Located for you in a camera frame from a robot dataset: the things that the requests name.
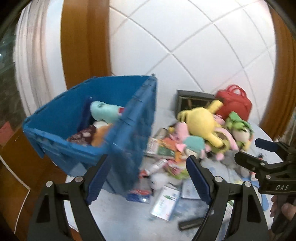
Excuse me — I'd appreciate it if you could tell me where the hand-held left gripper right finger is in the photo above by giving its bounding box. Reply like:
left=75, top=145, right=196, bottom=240
left=186, top=155, right=270, bottom=241

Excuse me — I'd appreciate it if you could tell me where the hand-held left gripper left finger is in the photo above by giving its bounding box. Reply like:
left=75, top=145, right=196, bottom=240
left=27, top=154, right=109, bottom=241

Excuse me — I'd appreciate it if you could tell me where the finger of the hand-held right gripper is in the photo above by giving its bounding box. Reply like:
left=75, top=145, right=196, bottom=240
left=234, top=152, right=290, bottom=178
left=255, top=138, right=292, bottom=154

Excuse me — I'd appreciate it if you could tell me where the maroon knit beanie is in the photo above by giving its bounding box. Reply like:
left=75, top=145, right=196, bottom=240
left=67, top=125, right=97, bottom=146

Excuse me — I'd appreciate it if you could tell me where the blue plastic crate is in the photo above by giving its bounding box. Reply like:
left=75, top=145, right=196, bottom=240
left=22, top=74, right=158, bottom=194

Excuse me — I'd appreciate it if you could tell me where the person's right hand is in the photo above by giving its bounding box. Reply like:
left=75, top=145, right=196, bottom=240
left=270, top=194, right=296, bottom=223

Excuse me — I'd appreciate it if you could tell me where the blue booklet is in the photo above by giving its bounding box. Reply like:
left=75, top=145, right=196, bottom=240
left=181, top=179, right=201, bottom=200

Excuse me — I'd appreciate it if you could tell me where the green and white plush toy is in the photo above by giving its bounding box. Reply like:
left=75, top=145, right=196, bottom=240
left=225, top=112, right=255, bottom=151

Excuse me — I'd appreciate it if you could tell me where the spotted yellow-green plush toy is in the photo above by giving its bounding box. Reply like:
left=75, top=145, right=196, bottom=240
left=209, top=130, right=234, bottom=154

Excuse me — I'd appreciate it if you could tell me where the white and blue box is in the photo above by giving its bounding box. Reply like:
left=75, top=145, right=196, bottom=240
left=150, top=185, right=181, bottom=220

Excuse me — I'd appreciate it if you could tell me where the pig plush in teal dress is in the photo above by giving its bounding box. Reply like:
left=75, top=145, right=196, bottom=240
left=174, top=136, right=206, bottom=158

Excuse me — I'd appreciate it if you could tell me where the black tube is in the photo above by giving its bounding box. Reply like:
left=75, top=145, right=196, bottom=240
left=178, top=217, right=205, bottom=231

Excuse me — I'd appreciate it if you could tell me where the orange and green packet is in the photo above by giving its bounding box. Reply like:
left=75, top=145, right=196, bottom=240
left=159, top=138, right=183, bottom=161

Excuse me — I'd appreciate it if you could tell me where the blue and red packet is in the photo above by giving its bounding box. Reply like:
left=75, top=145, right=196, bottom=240
left=126, top=189, right=152, bottom=204

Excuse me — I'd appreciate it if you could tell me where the orange and white plush toy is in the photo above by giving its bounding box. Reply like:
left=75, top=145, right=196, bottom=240
left=91, top=120, right=114, bottom=147

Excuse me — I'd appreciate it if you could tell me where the red and white tube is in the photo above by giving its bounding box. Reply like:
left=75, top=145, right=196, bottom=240
left=140, top=159, right=168, bottom=176

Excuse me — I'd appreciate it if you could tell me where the red handbag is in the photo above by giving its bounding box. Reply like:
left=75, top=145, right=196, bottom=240
left=215, top=85, right=252, bottom=122

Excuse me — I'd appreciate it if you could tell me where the pink plush toy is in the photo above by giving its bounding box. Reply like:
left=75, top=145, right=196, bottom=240
left=169, top=122, right=189, bottom=144

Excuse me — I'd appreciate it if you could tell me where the green and white box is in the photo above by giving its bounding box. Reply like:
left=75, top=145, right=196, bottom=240
left=147, top=137, right=162, bottom=156

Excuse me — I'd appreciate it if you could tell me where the yellow plush toy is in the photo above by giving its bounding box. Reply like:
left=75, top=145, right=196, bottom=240
left=178, top=100, right=228, bottom=149

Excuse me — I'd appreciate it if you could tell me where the teal plush toy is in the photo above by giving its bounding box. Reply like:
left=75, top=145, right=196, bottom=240
left=90, top=101, right=126, bottom=124

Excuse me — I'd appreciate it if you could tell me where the dark framed box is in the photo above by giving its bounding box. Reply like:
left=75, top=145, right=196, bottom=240
left=177, top=90, right=216, bottom=114

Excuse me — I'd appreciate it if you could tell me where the dark window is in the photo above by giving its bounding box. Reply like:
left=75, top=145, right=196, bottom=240
left=0, top=30, right=26, bottom=126

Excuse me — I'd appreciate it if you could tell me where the wooden door frame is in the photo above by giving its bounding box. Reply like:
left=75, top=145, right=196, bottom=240
left=60, top=0, right=114, bottom=91
left=259, top=7, right=296, bottom=139

